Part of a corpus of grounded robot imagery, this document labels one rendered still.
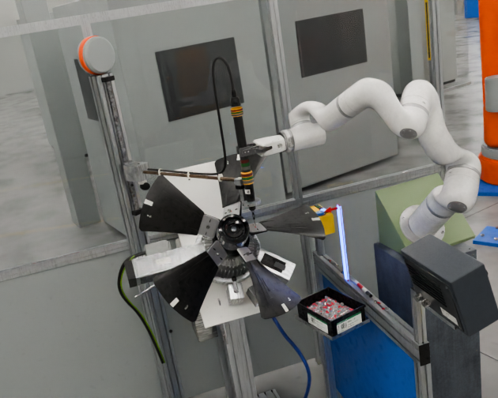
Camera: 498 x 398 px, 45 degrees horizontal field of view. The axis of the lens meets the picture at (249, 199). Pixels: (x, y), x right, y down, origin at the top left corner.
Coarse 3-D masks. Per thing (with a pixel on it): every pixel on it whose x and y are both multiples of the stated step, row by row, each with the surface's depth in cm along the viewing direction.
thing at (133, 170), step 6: (126, 162) 263; (132, 162) 264; (138, 162) 262; (144, 162) 261; (126, 168) 260; (132, 168) 257; (138, 168) 256; (144, 168) 259; (126, 174) 261; (132, 174) 259; (138, 174) 257; (144, 174) 259; (126, 180) 263; (132, 180) 260; (138, 180) 258
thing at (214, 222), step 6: (204, 216) 226; (210, 216) 225; (204, 222) 226; (210, 222) 226; (216, 222) 226; (204, 228) 228; (210, 228) 227; (216, 228) 227; (198, 234) 229; (204, 234) 228; (210, 234) 228
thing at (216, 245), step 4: (216, 244) 222; (220, 244) 223; (212, 248) 221; (216, 248) 222; (220, 248) 224; (208, 252) 220; (212, 252) 221; (216, 252) 223; (220, 252) 224; (224, 252) 226; (212, 256) 221; (216, 256) 223; (220, 256) 224; (224, 256) 226; (216, 260) 223; (220, 260) 225; (216, 264) 224; (220, 264) 225
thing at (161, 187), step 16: (160, 176) 226; (160, 192) 226; (176, 192) 225; (144, 208) 227; (160, 208) 226; (176, 208) 225; (192, 208) 225; (144, 224) 228; (160, 224) 228; (176, 224) 228; (192, 224) 227
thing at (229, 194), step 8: (216, 160) 246; (232, 160) 241; (256, 160) 236; (216, 168) 244; (232, 168) 239; (240, 168) 237; (256, 168) 234; (224, 176) 240; (232, 176) 237; (240, 176) 235; (224, 184) 238; (232, 184) 235; (224, 192) 237; (232, 192) 233; (224, 200) 235; (232, 200) 232; (240, 200) 229
